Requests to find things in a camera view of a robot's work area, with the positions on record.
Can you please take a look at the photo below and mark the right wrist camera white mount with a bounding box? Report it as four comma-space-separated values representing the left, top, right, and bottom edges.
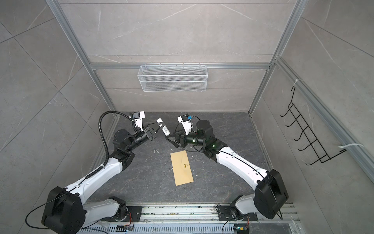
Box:
177, 114, 192, 135

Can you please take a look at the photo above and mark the white wire mesh basket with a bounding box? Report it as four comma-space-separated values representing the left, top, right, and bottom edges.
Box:
137, 65, 208, 92

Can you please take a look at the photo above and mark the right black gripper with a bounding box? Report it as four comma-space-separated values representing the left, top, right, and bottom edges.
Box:
167, 127, 207, 149

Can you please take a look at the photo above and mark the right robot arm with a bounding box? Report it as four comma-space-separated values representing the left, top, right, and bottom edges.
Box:
162, 118, 289, 219

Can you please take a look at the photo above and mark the black wire hook rack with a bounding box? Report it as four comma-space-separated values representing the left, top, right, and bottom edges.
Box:
280, 86, 347, 166

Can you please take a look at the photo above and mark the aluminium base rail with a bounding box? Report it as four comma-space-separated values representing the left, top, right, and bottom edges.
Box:
128, 204, 301, 224

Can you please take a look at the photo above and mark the left black camera cable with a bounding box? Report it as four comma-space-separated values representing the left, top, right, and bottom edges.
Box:
97, 110, 132, 167

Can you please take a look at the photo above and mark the right black camera cable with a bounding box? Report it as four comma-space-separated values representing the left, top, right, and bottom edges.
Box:
174, 115, 228, 154

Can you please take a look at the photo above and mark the slotted cable duct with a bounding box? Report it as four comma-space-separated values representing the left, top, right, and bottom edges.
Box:
78, 223, 236, 234

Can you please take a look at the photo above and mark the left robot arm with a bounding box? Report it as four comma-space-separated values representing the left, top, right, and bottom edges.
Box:
41, 122, 164, 234

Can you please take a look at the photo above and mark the white glue stick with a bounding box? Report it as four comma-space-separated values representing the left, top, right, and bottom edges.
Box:
156, 118, 170, 136

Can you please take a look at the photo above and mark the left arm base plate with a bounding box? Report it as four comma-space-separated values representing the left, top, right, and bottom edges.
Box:
114, 206, 143, 222

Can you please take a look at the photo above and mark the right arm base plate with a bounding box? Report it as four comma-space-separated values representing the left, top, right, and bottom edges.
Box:
215, 204, 258, 221

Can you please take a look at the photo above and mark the black camera cable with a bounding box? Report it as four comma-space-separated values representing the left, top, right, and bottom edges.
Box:
174, 115, 228, 154
97, 110, 132, 167

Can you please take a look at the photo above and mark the tan paper envelope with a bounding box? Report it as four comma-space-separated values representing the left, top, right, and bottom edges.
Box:
170, 151, 194, 186

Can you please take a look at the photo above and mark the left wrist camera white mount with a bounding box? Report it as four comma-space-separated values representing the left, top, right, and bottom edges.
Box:
130, 111, 145, 132

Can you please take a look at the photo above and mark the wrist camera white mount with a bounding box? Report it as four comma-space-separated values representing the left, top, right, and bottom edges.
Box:
177, 114, 192, 135
130, 111, 145, 132

